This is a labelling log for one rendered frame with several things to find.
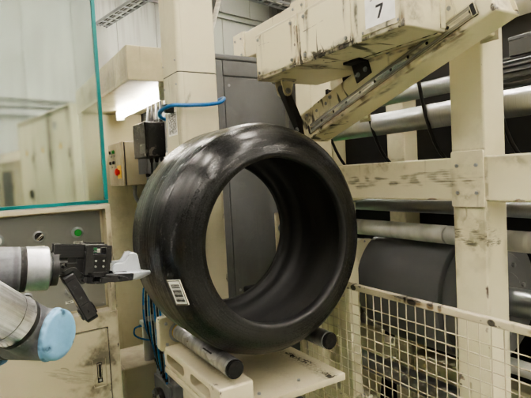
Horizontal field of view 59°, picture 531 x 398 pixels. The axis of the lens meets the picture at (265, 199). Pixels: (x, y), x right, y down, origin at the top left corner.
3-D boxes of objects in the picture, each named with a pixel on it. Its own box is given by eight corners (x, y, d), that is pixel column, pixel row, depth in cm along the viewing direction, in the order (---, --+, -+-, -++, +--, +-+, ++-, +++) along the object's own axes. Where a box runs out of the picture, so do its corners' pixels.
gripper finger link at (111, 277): (135, 274, 102) (93, 275, 97) (135, 281, 102) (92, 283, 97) (129, 271, 106) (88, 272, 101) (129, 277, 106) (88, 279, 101)
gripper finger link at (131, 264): (156, 253, 106) (114, 253, 101) (154, 279, 106) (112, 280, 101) (151, 251, 108) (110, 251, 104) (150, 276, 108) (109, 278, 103)
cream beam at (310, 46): (255, 81, 150) (253, 35, 149) (317, 86, 163) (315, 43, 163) (404, 25, 99) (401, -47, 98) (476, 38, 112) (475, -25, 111)
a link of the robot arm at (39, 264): (26, 295, 91) (21, 287, 99) (53, 294, 93) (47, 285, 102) (28, 249, 91) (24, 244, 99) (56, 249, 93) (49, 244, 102)
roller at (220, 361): (179, 341, 137) (167, 334, 135) (188, 328, 139) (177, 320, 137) (237, 383, 108) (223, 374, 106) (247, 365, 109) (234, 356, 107)
